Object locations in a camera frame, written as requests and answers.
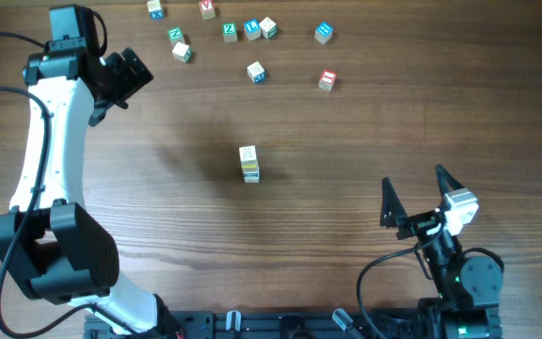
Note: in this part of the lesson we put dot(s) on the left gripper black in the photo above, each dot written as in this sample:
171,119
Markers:
134,82

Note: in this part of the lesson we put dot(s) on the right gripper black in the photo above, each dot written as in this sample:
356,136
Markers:
393,215

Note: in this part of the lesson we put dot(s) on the red top block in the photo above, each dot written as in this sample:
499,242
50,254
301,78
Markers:
327,80

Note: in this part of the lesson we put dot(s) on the yellow S block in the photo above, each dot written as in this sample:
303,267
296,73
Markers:
248,155

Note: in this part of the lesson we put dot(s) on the white block yellow O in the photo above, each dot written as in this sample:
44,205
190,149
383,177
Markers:
250,167

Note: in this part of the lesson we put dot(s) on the white block bird picture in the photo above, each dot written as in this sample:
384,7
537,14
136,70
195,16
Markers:
252,174

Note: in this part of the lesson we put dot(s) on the white block blue side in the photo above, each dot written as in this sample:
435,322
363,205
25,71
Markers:
252,180

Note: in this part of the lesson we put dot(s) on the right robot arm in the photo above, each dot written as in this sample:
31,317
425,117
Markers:
468,282

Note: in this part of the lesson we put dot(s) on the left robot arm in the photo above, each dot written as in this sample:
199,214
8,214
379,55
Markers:
49,244

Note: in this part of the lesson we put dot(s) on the white block green side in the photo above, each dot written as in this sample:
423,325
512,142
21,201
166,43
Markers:
181,52

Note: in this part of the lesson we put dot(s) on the left green Z block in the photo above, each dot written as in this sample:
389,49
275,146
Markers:
176,35

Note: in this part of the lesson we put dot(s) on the green z block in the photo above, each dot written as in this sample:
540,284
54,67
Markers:
229,32
176,35

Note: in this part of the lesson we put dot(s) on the block with blue X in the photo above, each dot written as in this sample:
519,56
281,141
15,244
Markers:
155,9

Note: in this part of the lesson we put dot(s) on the block with red V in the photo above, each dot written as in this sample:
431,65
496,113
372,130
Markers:
207,9

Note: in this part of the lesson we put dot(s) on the middle green Z block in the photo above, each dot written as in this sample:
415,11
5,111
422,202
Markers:
229,32

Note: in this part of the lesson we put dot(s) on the white block blue D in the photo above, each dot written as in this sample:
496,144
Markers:
256,72

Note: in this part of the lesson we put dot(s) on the blue L block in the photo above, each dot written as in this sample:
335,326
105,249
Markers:
252,29

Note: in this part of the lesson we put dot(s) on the white block green N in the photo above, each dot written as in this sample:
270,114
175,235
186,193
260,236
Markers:
268,28

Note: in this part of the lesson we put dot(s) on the blue top block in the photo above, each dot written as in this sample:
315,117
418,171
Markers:
323,32

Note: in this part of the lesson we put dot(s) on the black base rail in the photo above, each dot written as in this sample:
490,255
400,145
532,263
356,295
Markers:
394,323

